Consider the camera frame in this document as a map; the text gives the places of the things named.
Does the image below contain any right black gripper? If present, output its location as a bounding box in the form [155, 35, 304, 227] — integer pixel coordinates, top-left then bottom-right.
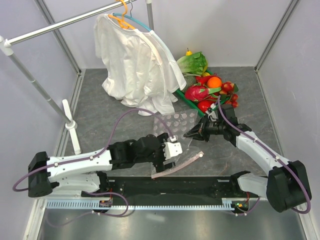
[183, 114, 225, 142]

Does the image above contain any clear pink-dotted zip bag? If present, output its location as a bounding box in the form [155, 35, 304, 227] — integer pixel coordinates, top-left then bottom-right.
[151, 109, 204, 179]

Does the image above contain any green lettuce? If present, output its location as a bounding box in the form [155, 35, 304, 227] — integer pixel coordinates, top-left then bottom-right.
[176, 51, 208, 76]

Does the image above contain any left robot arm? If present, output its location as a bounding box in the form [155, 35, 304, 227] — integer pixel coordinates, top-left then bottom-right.
[27, 133, 183, 198]

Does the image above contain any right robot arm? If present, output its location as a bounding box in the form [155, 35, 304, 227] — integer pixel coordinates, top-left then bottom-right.
[184, 104, 312, 214]

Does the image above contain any red tomato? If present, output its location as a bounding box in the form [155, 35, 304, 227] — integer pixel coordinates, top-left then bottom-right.
[197, 100, 213, 113]

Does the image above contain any green plastic tray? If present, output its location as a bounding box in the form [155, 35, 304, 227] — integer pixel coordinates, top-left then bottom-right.
[176, 71, 223, 117]

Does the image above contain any pink dragon fruit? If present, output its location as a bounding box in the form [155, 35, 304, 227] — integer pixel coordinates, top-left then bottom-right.
[184, 83, 222, 102]

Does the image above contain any orange fruit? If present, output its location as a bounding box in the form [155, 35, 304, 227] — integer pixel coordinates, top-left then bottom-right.
[206, 76, 222, 89]

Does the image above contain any red pepper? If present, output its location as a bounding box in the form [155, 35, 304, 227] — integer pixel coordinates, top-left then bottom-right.
[195, 75, 216, 85]

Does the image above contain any green melon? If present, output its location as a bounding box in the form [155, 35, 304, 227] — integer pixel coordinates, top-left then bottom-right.
[181, 75, 197, 93]

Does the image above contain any red lychee bunch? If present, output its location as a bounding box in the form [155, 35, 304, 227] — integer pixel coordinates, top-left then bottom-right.
[219, 81, 239, 108]

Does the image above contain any yellow pear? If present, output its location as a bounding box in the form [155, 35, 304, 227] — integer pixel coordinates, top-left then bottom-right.
[185, 48, 193, 56]

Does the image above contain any white t-shirt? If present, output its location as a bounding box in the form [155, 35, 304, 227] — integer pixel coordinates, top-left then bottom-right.
[94, 14, 187, 115]

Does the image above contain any orange clothes hanger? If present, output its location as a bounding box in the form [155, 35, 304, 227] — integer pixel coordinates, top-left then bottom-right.
[107, 0, 135, 30]

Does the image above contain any teal clothes hanger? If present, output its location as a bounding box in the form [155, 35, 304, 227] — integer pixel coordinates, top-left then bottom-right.
[111, 12, 176, 61]

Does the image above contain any white metal clothes rack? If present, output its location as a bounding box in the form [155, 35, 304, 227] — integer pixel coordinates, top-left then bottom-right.
[0, 0, 155, 155]

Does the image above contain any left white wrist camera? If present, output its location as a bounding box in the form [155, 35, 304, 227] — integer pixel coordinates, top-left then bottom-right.
[163, 135, 183, 160]

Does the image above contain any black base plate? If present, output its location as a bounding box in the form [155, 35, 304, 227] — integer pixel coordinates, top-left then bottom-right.
[96, 172, 257, 204]

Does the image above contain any light blue cable duct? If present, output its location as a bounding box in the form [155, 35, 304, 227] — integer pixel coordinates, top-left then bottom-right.
[45, 199, 234, 211]

